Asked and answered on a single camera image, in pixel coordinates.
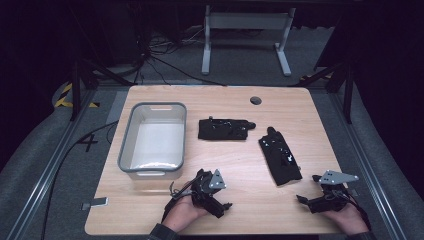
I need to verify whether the long black floor cable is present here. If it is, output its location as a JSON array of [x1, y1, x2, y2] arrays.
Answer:
[[39, 119, 120, 240]]

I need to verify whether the aluminium floor rail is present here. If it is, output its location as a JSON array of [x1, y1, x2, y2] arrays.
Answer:
[[5, 89, 98, 240], [328, 90, 408, 240]]

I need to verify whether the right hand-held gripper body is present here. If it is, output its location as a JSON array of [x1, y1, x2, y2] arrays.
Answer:
[[307, 169, 361, 215]]

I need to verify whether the person's left hand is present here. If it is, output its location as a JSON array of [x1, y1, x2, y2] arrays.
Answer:
[[162, 194, 210, 234]]

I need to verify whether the bundle of black floor cables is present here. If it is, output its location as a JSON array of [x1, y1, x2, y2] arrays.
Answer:
[[132, 24, 228, 88]]

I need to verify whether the person's right hand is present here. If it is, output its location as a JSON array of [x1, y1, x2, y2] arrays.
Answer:
[[321, 202, 370, 236]]

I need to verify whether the right hand-held gripper cable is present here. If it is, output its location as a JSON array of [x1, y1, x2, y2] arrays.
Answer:
[[345, 194, 373, 232]]

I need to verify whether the left hand-held gripper cable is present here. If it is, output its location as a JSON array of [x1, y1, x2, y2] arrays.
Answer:
[[169, 180, 195, 202]]

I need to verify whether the black tripod stand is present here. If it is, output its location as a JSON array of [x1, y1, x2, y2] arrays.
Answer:
[[289, 56, 356, 125], [68, 56, 135, 122]]

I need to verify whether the grey tape strip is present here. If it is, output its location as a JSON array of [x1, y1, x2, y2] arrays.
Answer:
[[81, 196, 110, 211]]

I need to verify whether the yellow and black floor tape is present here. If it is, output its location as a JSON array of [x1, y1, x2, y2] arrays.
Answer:
[[54, 82, 101, 109]]

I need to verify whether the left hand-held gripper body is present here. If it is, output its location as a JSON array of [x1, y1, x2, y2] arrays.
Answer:
[[190, 168, 228, 220]]

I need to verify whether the black glove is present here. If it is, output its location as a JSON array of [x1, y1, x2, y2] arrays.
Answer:
[[258, 126, 304, 187], [197, 116, 257, 141]]

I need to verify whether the white metal stand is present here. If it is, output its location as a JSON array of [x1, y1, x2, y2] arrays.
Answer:
[[200, 4, 297, 77]]

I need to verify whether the hand-held gripper cable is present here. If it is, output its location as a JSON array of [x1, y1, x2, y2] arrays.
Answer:
[[345, 194, 373, 232], [169, 180, 195, 202]]

